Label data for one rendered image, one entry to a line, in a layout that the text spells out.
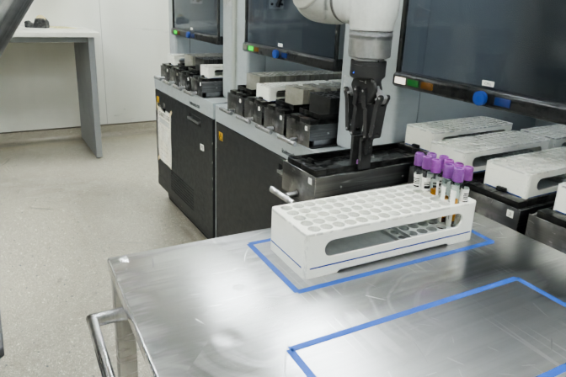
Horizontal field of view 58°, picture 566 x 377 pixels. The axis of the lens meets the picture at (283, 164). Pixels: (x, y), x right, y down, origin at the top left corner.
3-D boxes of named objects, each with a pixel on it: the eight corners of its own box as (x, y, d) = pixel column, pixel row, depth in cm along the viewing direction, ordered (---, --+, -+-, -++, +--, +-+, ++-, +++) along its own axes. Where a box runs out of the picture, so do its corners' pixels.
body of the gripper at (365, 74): (396, 61, 106) (391, 104, 109) (370, 56, 113) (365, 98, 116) (367, 61, 102) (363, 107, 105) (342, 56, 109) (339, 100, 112)
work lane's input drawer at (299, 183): (479, 156, 153) (483, 126, 150) (520, 169, 142) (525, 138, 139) (264, 191, 118) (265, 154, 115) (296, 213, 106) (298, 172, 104)
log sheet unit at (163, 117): (158, 160, 295) (156, 98, 284) (173, 173, 273) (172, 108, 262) (154, 160, 294) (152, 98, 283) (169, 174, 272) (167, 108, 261)
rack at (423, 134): (480, 136, 148) (483, 115, 146) (509, 145, 140) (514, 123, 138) (403, 147, 133) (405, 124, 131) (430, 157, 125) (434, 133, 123)
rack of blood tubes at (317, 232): (426, 215, 86) (430, 180, 85) (472, 239, 78) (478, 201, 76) (268, 246, 73) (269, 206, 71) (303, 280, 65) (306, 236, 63)
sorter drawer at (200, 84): (315, 86, 268) (316, 68, 266) (330, 90, 257) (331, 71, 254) (181, 92, 233) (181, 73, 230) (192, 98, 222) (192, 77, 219)
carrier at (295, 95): (307, 108, 169) (308, 89, 167) (302, 108, 168) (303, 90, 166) (289, 101, 178) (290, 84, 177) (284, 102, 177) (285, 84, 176)
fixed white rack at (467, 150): (510, 153, 132) (515, 130, 130) (546, 164, 124) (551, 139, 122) (426, 167, 118) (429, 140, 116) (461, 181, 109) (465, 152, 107)
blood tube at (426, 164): (415, 221, 82) (420, 156, 79) (423, 220, 83) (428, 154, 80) (422, 225, 81) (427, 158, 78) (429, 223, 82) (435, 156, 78)
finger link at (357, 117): (357, 87, 109) (354, 85, 110) (349, 136, 113) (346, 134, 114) (371, 86, 111) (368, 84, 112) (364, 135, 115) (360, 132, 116)
